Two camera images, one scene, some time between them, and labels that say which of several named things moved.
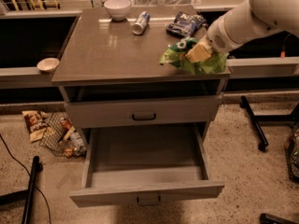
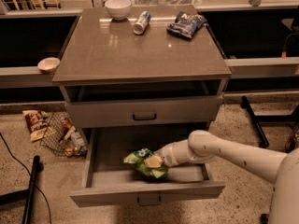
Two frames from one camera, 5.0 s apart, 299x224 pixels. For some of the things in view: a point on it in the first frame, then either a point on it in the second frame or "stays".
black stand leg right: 254,120 stays
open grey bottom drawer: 145,164 stays
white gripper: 215,38 to 165,157
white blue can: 141,23 stays
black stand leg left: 27,195 stays
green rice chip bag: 176,54 to 137,158
